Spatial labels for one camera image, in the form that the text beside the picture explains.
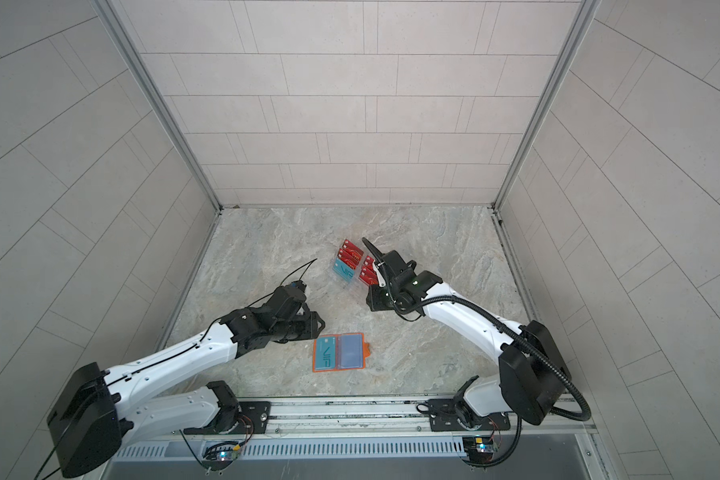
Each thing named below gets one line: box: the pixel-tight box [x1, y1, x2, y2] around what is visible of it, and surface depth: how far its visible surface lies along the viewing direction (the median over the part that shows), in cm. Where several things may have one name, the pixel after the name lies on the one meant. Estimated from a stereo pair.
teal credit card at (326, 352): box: [316, 336, 337, 370], surface depth 82 cm
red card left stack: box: [337, 239, 364, 270], surface depth 95 cm
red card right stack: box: [359, 256, 378, 285], surface depth 91 cm
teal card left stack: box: [332, 258, 355, 283], surface depth 96 cm
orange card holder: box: [312, 332, 371, 373], surface depth 82 cm
